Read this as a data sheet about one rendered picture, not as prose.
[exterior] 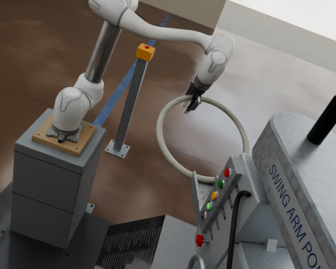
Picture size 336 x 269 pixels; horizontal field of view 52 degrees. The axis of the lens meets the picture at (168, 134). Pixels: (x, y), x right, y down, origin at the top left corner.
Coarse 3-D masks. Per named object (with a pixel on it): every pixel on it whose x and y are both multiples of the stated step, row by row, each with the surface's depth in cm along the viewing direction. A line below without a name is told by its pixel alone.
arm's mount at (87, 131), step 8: (48, 120) 203; (40, 128) 195; (48, 128) 197; (88, 128) 209; (32, 136) 189; (40, 136) 190; (80, 136) 201; (88, 136) 203; (48, 144) 190; (56, 144) 189; (64, 144) 191; (72, 144) 193; (80, 144) 195; (72, 152) 190; (80, 152) 192
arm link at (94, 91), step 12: (132, 0) 168; (108, 24) 175; (108, 36) 179; (96, 48) 185; (108, 48) 183; (96, 60) 188; (108, 60) 191; (96, 72) 192; (84, 84) 195; (96, 84) 197; (96, 96) 201
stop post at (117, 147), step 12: (144, 48) 267; (144, 60) 271; (144, 72) 279; (132, 84) 285; (132, 96) 291; (132, 108) 297; (120, 132) 314; (108, 144) 331; (120, 144) 322; (120, 156) 322
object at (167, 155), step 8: (184, 96) 175; (168, 104) 170; (176, 104) 172; (216, 104) 180; (232, 112) 180; (160, 120) 163; (160, 128) 161; (240, 128) 177; (160, 136) 159; (160, 144) 157; (248, 144) 173; (168, 152) 156; (248, 152) 170; (168, 160) 155; (176, 168) 154; (184, 168) 155; (192, 176) 154; (200, 176) 155
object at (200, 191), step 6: (192, 180) 153; (216, 180) 155; (192, 186) 151; (198, 186) 153; (204, 186) 155; (210, 186) 156; (192, 192) 150; (198, 192) 144; (204, 192) 152; (198, 198) 142; (204, 198) 149; (198, 204) 139; (198, 210) 138; (198, 216) 136; (198, 222) 135
